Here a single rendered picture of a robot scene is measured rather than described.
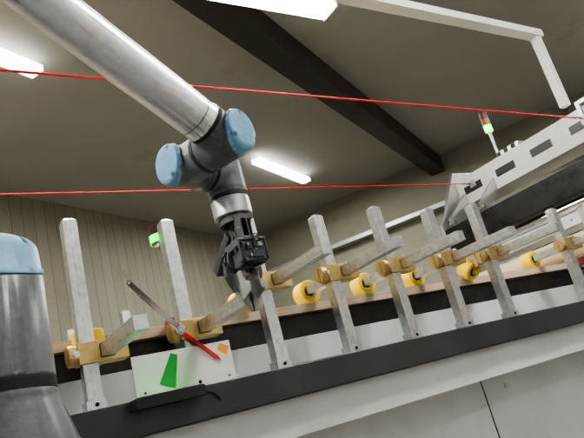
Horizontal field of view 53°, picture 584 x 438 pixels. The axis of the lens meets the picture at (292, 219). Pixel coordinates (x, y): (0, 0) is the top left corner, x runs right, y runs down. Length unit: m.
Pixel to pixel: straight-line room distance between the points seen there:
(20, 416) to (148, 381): 0.83
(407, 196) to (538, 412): 6.31
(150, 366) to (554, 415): 1.74
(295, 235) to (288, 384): 7.80
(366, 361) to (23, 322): 1.23
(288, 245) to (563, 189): 6.27
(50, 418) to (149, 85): 0.64
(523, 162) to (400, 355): 2.52
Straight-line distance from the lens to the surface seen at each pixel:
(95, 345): 1.47
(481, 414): 2.40
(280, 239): 9.49
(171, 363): 1.51
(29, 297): 0.72
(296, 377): 1.63
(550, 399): 2.72
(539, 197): 3.78
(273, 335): 1.65
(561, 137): 4.03
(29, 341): 0.70
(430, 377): 1.98
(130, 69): 1.11
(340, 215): 9.04
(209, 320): 1.49
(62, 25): 1.09
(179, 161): 1.25
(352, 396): 1.77
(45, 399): 0.70
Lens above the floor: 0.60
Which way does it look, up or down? 17 degrees up
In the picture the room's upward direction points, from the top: 15 degrees counter-clockwise
